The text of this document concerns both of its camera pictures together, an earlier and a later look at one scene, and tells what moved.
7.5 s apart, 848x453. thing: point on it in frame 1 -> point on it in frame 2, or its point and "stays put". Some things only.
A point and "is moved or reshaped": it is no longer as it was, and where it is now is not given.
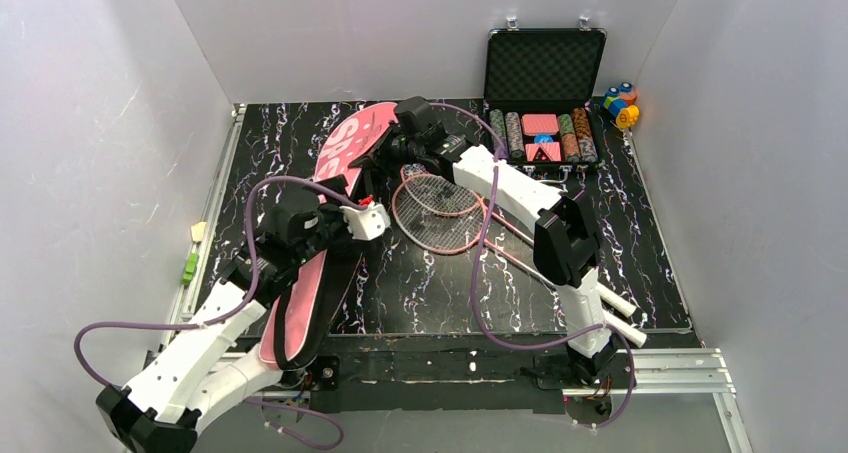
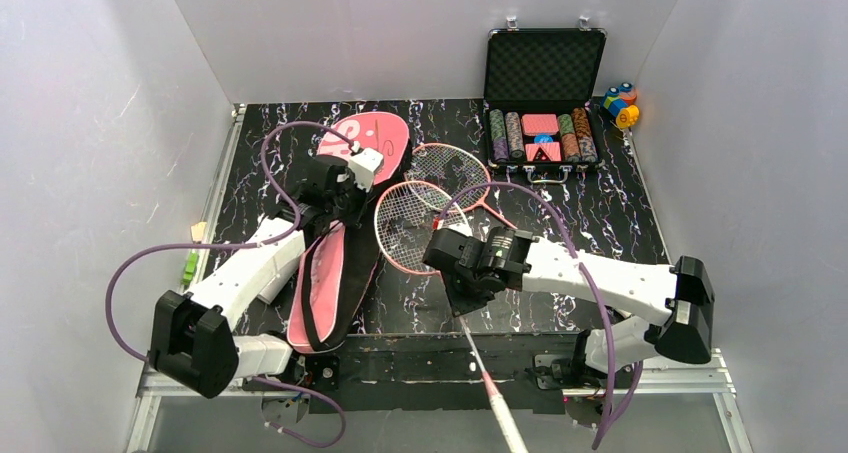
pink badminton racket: x=440 y=219 is moved or reshaped
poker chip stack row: x=570 y=143 stays put
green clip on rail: x=192 y=261 stays put
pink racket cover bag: x=309 y=301 is moved or reshaped
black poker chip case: x=539 y=88 stays put
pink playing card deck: x=551 y=150 stays put
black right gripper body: x=382 y=156 -> x=460 y=280
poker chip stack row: x=514 y=135 stays put
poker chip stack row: x=586 y=145 stays put
